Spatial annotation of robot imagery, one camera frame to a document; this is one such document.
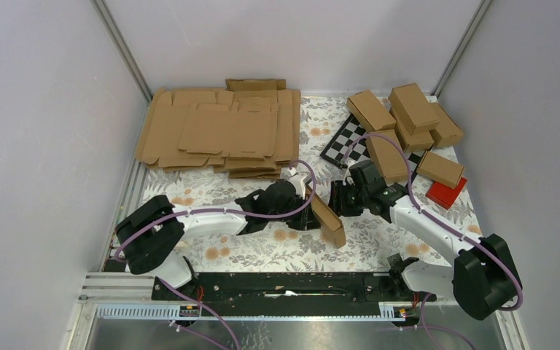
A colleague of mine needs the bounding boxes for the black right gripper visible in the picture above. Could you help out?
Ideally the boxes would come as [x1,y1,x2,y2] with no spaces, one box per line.
[323,181,368,218]

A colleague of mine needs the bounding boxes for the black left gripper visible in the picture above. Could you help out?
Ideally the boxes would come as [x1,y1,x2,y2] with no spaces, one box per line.
[268,192,320,230]

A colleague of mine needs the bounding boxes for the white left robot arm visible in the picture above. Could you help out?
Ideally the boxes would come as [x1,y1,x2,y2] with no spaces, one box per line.
[114,173,314,300]

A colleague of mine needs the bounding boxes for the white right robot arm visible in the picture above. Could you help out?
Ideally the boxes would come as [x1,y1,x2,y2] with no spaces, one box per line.
[330,160,524,320]

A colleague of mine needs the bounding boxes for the folded cardboard box on chessboard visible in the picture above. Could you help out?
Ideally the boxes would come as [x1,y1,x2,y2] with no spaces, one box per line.
[365,130,409,184]

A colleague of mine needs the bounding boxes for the folded cardboard box lower stack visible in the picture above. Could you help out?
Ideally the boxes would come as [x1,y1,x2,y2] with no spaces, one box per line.
[390,108,434,152]

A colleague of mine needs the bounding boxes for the folded cardboard box stack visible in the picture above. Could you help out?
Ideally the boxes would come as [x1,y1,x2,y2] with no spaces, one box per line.
[390,108,434,152]
[389,83,440,135]

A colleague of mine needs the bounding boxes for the folded cardboard box top stack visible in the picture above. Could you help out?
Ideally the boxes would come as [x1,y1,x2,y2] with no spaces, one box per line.
[389,83,440,135]

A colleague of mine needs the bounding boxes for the black and white chessboard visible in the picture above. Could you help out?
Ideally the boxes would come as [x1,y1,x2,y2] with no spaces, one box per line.
[319,112,429,184]

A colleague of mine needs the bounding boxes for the floral patterned table mat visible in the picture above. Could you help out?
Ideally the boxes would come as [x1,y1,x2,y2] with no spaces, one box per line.
[128,96,489,274]

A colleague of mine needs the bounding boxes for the stack of flat cardboard blanks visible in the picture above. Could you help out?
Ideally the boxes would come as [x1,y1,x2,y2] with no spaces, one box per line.
[135,79,301,179]

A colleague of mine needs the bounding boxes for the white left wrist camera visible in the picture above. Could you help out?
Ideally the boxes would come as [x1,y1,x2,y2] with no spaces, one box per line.
[288,167,311,198]

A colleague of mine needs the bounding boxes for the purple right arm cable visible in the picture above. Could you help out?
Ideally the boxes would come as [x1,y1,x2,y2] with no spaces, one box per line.
[341,133,524,311]

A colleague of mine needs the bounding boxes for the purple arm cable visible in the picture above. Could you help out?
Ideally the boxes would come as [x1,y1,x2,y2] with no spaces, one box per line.
[341,133,524,311]
[113,160,318,263]

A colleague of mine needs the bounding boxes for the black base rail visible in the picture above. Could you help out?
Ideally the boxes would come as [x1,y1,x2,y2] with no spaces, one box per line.
[152,272,426,318]

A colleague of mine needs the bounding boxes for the slotted metal cable duct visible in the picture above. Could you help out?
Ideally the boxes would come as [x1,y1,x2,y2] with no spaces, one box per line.
[96,300,405,322]

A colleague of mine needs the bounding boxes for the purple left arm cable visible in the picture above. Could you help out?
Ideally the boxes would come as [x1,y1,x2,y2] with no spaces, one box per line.
[113,160,318,263]

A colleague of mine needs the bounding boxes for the right aluminium corner post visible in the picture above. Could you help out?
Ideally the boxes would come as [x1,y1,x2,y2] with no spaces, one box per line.
[431,0,494,98]

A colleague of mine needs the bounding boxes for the aluminium corner post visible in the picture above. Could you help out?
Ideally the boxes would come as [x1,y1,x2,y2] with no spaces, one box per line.
[90,0,153,103]
[431,0,494,98]

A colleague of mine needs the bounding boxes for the left aluminium corner post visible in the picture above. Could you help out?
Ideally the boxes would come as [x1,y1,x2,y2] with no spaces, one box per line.
[90,0,153,103]

